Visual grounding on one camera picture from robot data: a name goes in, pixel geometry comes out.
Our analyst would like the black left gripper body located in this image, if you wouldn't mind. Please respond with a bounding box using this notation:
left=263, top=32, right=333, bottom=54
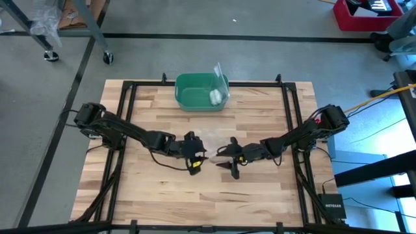
left=168, top=131, right=208, bottom=176

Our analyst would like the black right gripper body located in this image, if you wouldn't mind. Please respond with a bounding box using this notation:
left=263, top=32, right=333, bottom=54
left=224, top=136, right=271, bottom=180

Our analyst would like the clear plastic bag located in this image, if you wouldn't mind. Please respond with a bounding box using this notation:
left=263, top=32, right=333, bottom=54
left=194, top=128, right=235, bottom=165

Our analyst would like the green plastic bin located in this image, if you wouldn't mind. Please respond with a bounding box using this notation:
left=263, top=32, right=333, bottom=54
left=174, top=72, right=230, bottom=113

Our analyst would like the clear bag with cotton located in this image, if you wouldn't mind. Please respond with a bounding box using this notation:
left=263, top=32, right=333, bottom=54
left=212, top=62, right=231, bottom=107

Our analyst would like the black metal beam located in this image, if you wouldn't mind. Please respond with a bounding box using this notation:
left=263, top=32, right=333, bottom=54
left=334, top=151, right=416, bottom=188

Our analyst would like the black floor stand base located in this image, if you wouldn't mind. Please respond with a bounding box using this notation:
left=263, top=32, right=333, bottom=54
left=370, top=88, right=396, bottom=99

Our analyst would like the grey metal work table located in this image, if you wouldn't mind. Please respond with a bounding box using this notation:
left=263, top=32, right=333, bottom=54
left=0, top=0, right=115, bottom=66

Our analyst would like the red plastic crate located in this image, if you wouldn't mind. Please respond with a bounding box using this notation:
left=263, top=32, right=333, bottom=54
left=332, top=0, right=404, bottom=33

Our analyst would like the person's black shoe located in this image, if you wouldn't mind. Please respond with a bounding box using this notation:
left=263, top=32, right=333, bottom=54
left=373, top=41, right=393, bottom=55
left=370, top=31, right=395, bottom=45

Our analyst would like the brown cardboard box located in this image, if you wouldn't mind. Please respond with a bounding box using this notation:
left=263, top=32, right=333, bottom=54
left=57, top=0, right=109, bottom=31

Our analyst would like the person's leg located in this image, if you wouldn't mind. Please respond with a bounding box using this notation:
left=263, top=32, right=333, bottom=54
left=385, top=12, right=416, bottom=42
left=388, top=34, right=416, bottom=55

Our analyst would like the crumpled clear plastic wrap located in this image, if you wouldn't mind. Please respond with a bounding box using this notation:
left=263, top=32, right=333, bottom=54
left=30, top=5, right=63, bottom=49

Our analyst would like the black device with white keys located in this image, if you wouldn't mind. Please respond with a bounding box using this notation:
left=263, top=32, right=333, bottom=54
left=344, top=0, right=395, bottom=18

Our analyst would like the black aluminium table frame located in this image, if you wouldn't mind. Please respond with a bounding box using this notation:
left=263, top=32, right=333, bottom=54
left=70, top=72, right=350, bottom=234

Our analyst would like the black Netgear network switch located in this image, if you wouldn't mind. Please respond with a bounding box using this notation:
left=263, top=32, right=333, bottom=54
left=317, top=193, right=348, bottom=220

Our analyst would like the yellow cable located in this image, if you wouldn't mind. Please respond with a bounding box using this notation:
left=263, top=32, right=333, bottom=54
left=344, top=83, right=416, bottom=114

